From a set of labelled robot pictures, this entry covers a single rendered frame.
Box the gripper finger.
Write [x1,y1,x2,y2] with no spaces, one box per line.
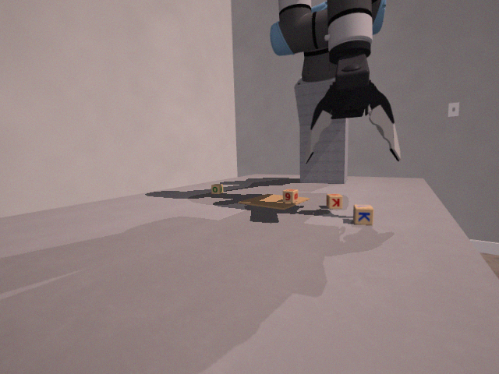
[368,86,401,161]
[305,91,332,164]

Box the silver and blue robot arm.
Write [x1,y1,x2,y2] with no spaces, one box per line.
[270,0,386,90]

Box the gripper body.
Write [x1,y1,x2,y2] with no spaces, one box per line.
[327,40,374,119]

